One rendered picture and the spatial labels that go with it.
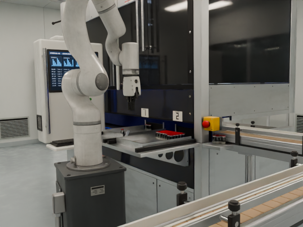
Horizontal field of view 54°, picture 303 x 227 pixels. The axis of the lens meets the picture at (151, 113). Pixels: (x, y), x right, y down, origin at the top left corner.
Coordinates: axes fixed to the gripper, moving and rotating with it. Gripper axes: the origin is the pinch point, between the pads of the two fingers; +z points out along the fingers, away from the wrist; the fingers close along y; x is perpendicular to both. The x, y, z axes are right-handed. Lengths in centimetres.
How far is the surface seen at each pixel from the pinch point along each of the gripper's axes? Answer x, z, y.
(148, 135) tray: -24.6, 19.9, 18.7
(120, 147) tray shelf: 2.4, 22.4, 7.5
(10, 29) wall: -74, -131, 542
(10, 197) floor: 12, 110, 226
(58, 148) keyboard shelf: 14, 30, 66
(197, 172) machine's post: -37, 39, -11
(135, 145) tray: -1.9, 20.4, -0.1
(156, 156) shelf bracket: -14.2, 28.2, -1.8
